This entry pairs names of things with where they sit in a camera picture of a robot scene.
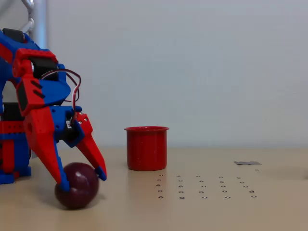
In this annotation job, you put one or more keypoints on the silver metal frame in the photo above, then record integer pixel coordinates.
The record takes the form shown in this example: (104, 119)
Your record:
(39, 21)

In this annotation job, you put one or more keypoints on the red cup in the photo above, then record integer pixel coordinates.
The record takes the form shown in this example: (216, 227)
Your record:
(146, 150)

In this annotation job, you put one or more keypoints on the red and blue gripper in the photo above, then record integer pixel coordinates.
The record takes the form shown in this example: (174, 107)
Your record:
(41, 125)

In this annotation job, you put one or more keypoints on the dark purple plum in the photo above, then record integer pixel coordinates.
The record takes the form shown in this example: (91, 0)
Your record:
(80, 190)

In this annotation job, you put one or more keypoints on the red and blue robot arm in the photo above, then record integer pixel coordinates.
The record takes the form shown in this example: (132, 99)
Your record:
(9, 48)

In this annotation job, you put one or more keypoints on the grey tape patch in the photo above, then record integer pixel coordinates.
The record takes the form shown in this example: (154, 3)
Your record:
(247, 163)

